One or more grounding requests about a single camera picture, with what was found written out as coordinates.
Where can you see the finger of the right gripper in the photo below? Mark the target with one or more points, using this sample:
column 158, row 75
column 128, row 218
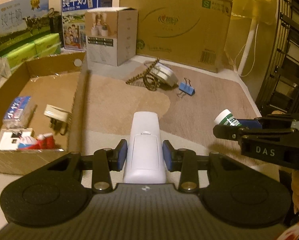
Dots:
column 249, row 124
column 259, row 133

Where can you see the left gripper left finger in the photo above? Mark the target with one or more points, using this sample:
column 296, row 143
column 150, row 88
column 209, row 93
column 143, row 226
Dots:
column 103, row 162

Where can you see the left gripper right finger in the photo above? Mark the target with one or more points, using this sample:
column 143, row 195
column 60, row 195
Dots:
column 184, row 161

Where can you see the green white small bottle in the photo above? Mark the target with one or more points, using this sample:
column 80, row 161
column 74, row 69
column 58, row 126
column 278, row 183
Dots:
column 226, row 118

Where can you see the white remote control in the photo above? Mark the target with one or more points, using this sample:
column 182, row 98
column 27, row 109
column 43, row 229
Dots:
column 144, row 161

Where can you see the red Doraemon toy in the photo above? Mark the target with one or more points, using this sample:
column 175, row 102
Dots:
column 41, row 142

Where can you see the cream wall plug adapter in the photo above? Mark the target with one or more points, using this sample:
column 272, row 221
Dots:
column 59, row 119

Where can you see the blue binder clip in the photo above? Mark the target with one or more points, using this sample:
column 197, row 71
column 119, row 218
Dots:
column 185, row 88

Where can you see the white grey charger adapter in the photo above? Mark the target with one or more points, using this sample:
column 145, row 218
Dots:
column 164, row 74

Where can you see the white square box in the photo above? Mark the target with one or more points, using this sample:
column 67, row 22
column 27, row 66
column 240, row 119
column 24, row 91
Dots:
column 9, row 138

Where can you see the blue floss pick box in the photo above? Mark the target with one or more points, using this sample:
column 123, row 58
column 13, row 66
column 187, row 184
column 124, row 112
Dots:
column 19, row 113

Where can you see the beige brown rug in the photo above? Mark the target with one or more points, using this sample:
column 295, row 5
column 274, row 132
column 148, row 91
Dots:
column 186, row 121

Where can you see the shallow cardboard tray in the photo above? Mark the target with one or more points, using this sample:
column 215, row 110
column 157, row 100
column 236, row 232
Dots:
column 59, row 81

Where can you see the large cardboard box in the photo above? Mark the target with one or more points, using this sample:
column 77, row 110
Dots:
column 191, row 32

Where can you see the white beige product box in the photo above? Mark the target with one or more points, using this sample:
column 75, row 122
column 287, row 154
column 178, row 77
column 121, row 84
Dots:
column 111, row 34

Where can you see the green tissue pack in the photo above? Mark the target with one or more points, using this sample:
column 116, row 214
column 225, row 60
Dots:
column 41, row 47

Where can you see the blue milk carton box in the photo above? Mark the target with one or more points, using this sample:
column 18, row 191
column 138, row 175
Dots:
column 73, row 21

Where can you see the green pasture milk box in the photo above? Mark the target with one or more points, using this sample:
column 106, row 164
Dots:
column 21, row 21

